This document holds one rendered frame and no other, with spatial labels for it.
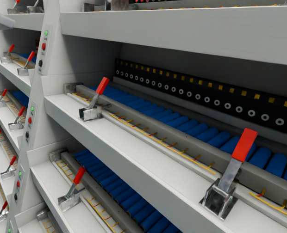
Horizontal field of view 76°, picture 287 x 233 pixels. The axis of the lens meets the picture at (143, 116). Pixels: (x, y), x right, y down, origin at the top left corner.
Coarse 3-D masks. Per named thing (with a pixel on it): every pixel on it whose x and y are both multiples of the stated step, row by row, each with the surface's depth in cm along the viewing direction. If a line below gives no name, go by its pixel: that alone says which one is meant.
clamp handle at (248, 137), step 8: (248, 136) 19; (240, 144) 19; (248, 144) 19; (240, 152) 19; (248, 152) 19; (232, 160) 19; (240, 160) 19; (232, 168) 19; (224, 176) 19; (232, 176) 19; (224, 184) 19
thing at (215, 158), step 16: (112, 112) 39; (128, 112) 35; (144, 128) 33; (160, 128) 30; (176, 144) 29; (192, 144) 27; (208, 144) 26; (192, 160) 25; (208, 160) 25; (224, 160) 24; (240, 176) 23; (256, 176) 21; (272, 176) 21; (272, 192) 20
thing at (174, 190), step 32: (64, 96) 47; (160, 96) 44; (64, 128) 41; (96, 128) 33; (256, 128) 31; (128, 160) 26; (160, 160) 26; (160, 192) 22; (192, 192) 21; (256, 192) 22; (192, 224) 20; (224, 224) 18; (256, 224) 18
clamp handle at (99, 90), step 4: (104, 80) 36; (108, 80) 36; (100, 84) 36; (104, 84) 35; (100, 88) 35; (104, 88) 36; (96, 92) 36; (100, 92) 35; (96, 96) 36; (92, 100) 36; (96, 100) 36; (92, 104) 35; (88, 108) 36; (92, 108) 36
